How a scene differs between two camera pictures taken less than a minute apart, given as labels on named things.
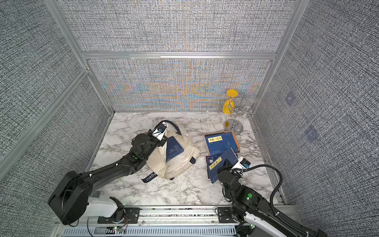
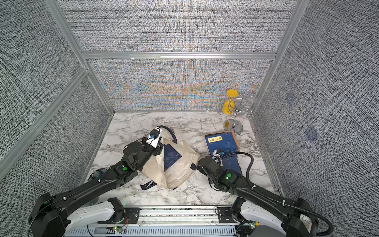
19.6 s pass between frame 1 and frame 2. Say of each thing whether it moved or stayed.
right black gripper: moved
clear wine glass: stayed
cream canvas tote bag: moved
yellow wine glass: stayed
